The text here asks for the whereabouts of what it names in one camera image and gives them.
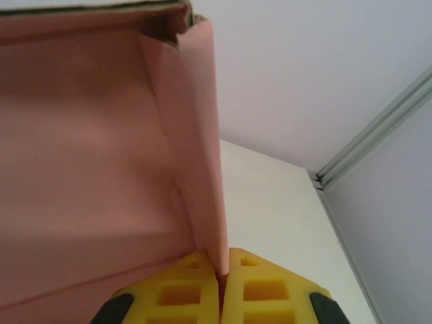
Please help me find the aluminium table edge profile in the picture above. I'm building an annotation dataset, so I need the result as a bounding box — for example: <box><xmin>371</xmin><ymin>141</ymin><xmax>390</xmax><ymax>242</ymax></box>
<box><xmin>312</xmin><ymin>175</ymin><xmax>382</xmax><ymax>324</ymax></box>

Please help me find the aluminium frame post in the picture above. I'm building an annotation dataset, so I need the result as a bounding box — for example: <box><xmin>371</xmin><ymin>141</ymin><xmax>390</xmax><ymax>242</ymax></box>
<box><xmin>310</xmin><ymin>63</ymin><xmax>432</xmax><ymax>185</ymax></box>

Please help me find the pink cardboard box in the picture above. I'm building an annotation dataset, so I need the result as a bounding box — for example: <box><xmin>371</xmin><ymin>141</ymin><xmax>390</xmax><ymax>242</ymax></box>
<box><xmin>0</xmin><ymin>0</ymin><xmax>231</xmax><ymax>311</ymax></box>

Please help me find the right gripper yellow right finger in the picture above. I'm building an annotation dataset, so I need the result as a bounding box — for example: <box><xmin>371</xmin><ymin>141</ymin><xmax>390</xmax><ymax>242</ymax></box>
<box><xmin>221</xmin><ymin>248</ymin><xmax>342</xmax><ymax>324</ymax></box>

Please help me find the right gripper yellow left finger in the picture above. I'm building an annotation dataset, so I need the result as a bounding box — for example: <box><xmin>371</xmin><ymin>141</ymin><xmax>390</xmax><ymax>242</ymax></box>
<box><xmin>92</xmin><ymin>248</ymin><xmax>225</xmax><ymax>324</ymax></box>

